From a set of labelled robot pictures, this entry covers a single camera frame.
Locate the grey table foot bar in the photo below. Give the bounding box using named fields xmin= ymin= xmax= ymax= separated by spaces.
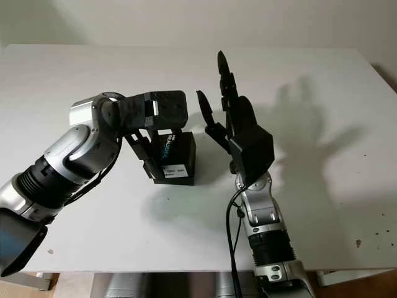
xmin=316 ymin=269 xmax=376 ymax=287
xmin=17 ymin=272 xmax=60 ymax=292

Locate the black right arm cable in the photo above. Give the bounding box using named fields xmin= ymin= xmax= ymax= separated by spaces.
xmin=225 ymin=183 xmax=246 ymax=298

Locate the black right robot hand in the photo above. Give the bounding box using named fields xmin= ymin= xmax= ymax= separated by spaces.
xmin=196 ymin=51 xmax=261 ymax=158

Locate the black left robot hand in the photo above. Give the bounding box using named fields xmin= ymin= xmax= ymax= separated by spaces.
xmin=123 ymin=127 xmax=159 ymax=180

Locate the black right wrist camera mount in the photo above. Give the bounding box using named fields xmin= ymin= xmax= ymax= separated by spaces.
xmin=228 ymin=125 xmax=275 ymax=181

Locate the black labelled box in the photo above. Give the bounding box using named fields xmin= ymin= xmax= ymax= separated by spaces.
xmin=153 ymin=130 xmax=196 ymax=180

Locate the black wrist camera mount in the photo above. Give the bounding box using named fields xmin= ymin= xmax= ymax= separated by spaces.
xmin=117 ymin=90 xmax=189 ymax=131
xmin=228 ymin=125 xmax=275 ymax=181

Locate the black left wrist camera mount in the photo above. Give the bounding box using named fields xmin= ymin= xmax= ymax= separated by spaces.
xmin=117 ymin=90 xmax=189 ymax=131

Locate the black camera box base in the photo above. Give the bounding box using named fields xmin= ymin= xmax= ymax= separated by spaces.
xmin=153 ymin=176 xmax=195 ymax=186

